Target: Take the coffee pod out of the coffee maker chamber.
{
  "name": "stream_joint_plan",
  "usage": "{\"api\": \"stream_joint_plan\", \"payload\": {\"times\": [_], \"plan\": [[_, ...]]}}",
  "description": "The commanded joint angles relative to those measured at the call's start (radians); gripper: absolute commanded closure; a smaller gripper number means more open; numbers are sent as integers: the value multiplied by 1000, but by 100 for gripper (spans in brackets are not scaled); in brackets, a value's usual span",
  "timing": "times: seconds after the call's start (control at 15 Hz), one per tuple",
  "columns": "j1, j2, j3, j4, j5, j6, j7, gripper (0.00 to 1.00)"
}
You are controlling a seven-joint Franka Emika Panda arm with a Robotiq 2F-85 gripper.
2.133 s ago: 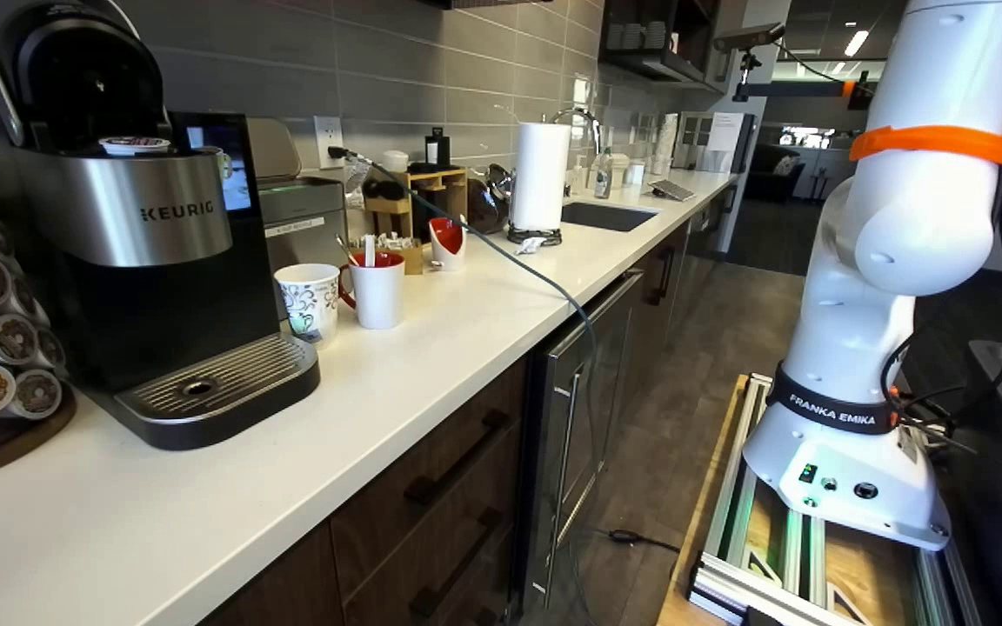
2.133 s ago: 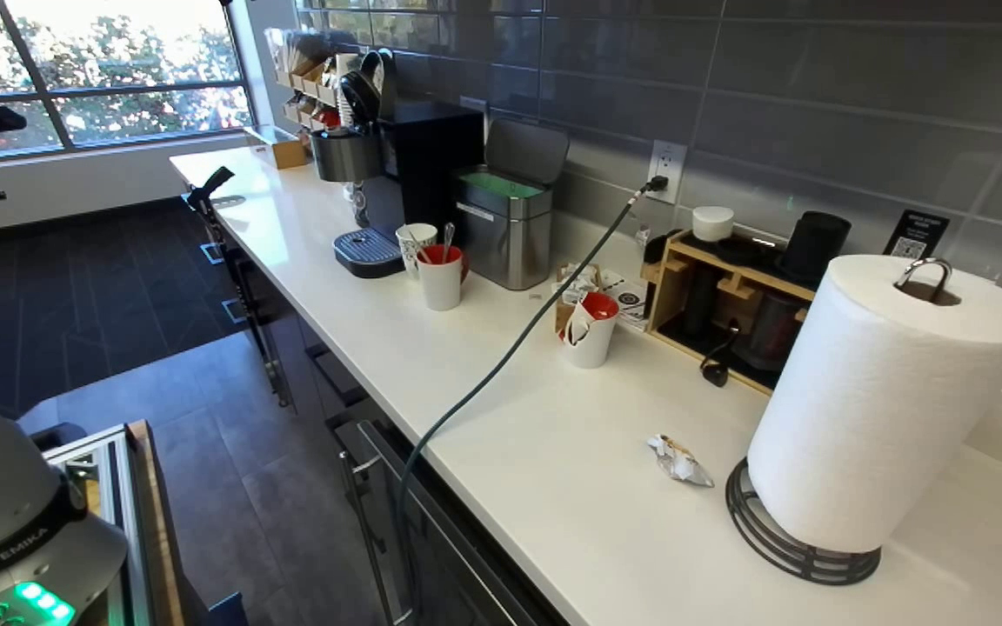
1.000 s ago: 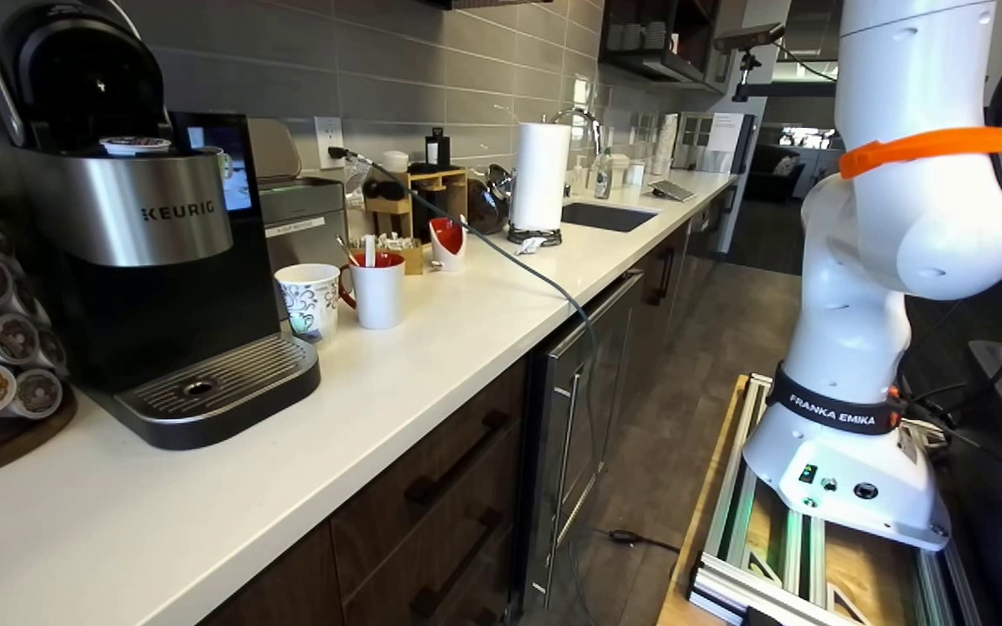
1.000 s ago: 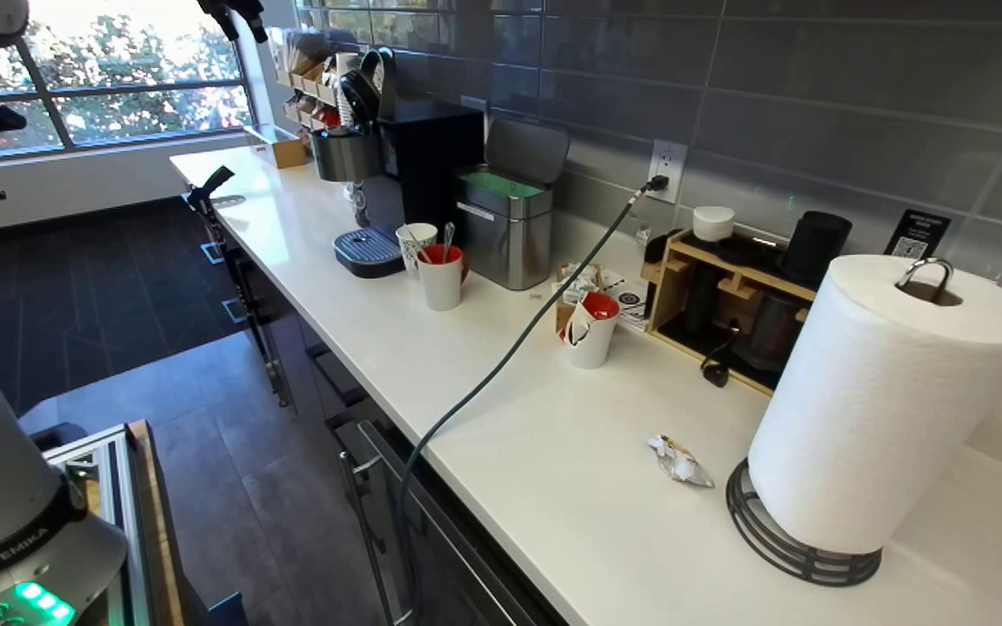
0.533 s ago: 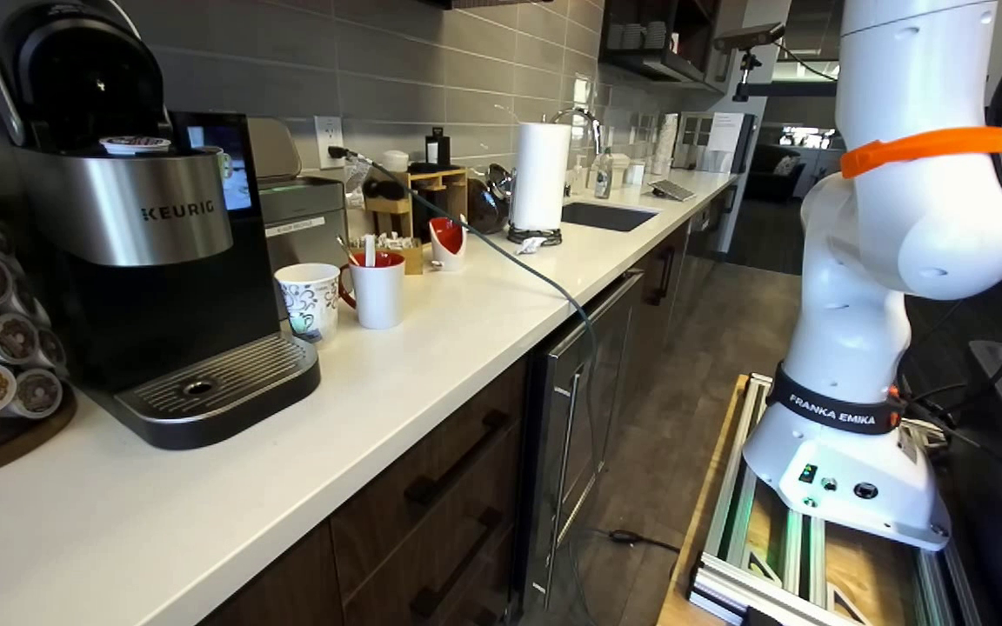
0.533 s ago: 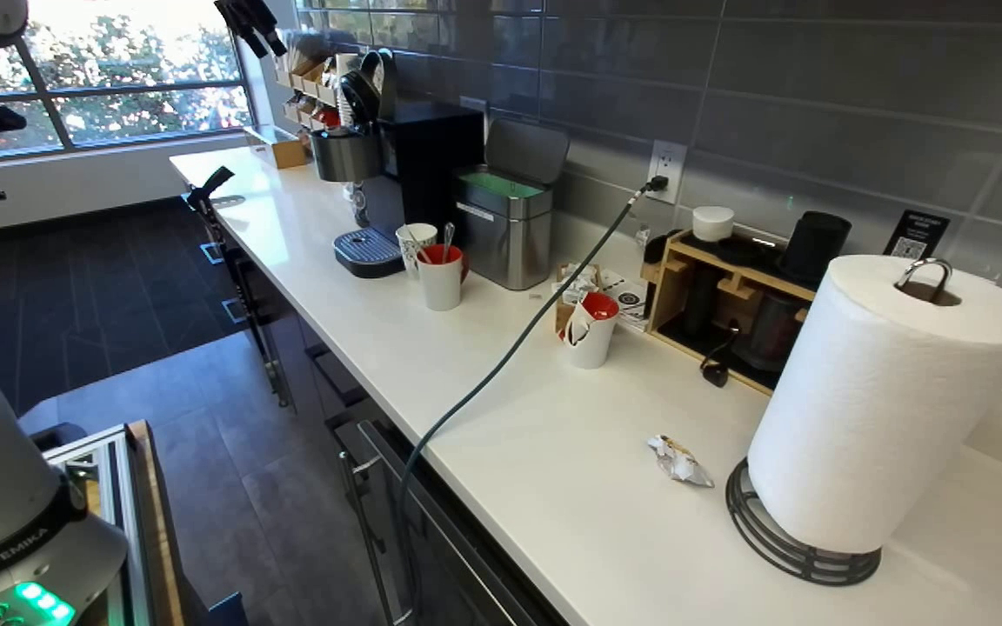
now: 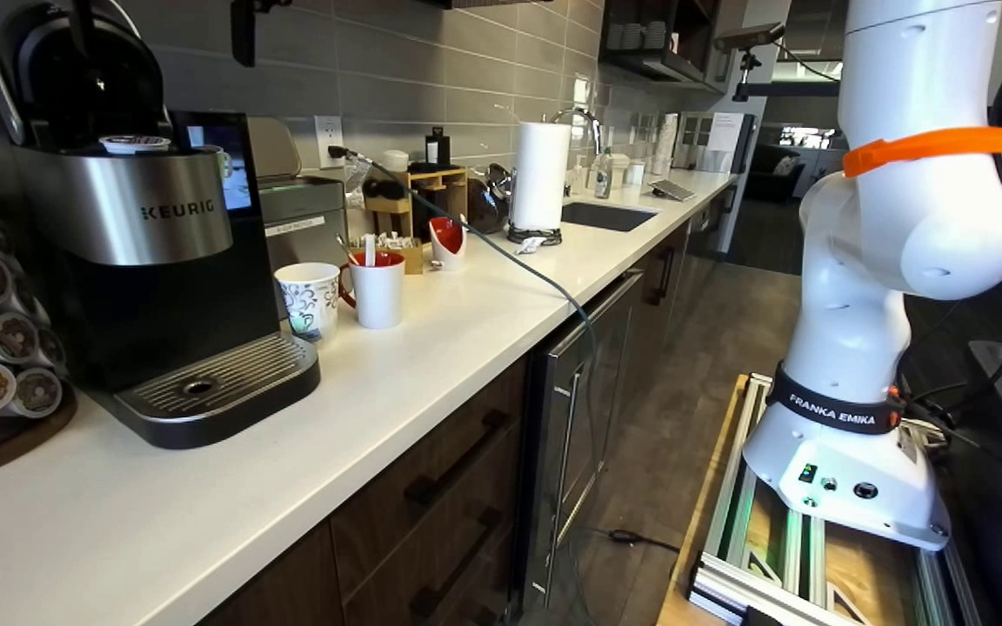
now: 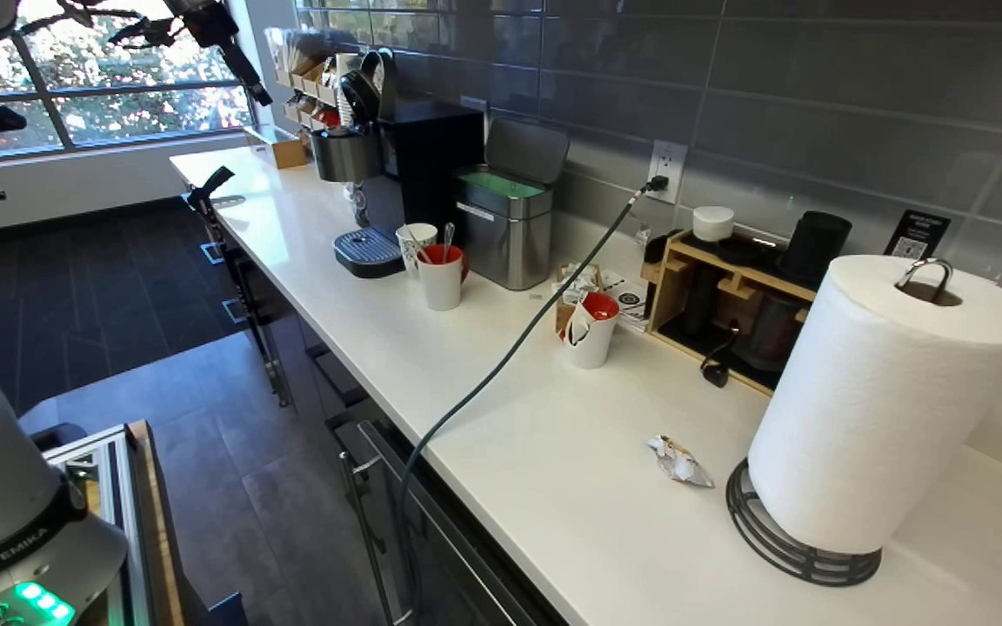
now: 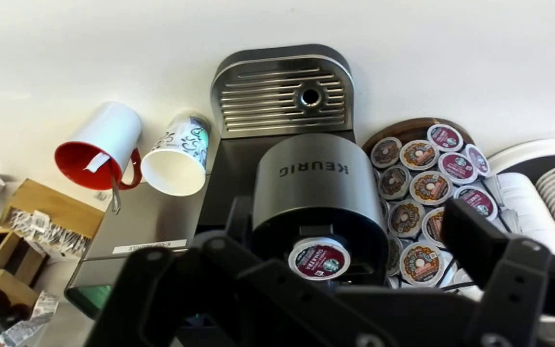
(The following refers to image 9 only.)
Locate metal spoon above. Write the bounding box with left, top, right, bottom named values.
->
left=106, top=162, right=125, bottom=216

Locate clear plastic wrapper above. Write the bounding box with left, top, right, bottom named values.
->
left=0, top=291, right=62, bottom=347

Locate white maroon-lidded coffee pod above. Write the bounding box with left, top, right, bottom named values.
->
left=285, top=235, right=353, bottom=283

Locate pile of silver packets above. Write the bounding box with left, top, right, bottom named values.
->
left=6, top=208, right=97, bottom=258

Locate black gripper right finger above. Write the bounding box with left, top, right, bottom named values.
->
left=440, top=198, right=555, bottom=347

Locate black silver Keurig coffee maker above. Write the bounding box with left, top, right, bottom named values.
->
left=197, top=42, right=391, bottom=287

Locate stainless steel appliance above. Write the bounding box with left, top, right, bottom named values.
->
left=64, top=181, right=212, bottom=320

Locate coffee pod carousel holder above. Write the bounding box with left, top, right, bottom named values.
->
left=361, top=116, right=517, bottom=291

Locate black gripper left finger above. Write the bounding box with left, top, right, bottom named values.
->
left=87, top=195, right=389, bottom=347

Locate brown-lidded coffee pod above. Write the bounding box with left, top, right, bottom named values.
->
left=368, top=135, right=405, bottom=170
left=420, top=206, right=449, bottom=247
left=399, top=241, right=447, bottom=287
left=399, top=137, right=440, bottom=173
left=409, top=168, right=455, bottom=208
left=388, top=198, right=428, bottom=239
left=376, top=164, right=414, bottom=202

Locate printed white paper cup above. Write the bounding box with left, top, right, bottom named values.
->
left=139, top=112, right=214, bottom=198

